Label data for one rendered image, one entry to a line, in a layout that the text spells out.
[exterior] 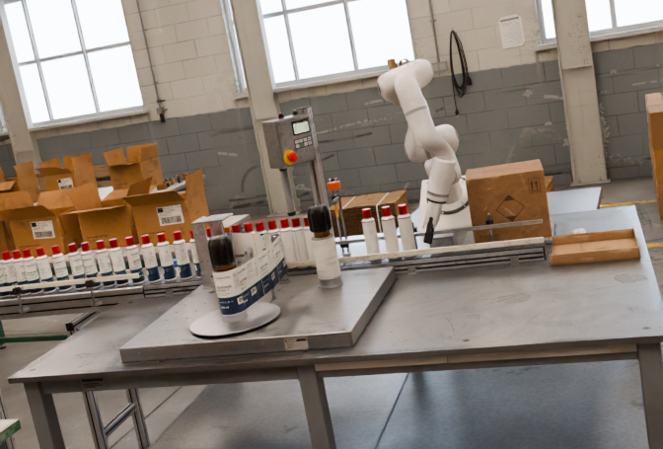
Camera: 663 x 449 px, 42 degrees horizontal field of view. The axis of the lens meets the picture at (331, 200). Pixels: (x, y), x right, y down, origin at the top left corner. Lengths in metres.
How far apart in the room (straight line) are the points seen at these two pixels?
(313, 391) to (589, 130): 6.11
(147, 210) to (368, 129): 4.32
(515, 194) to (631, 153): 5.16
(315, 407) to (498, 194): 1.19
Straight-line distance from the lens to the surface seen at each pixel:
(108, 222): 5.21
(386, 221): 3.30
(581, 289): 2.88
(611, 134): 8.51
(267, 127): 3.40
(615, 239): 3.40
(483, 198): 3.42
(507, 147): 8.61
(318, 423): 2.75
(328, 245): 3.07
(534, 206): 3.43
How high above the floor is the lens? 1.74
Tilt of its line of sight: 10 degrees down
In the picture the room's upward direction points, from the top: 10 degrees counter-clockwise
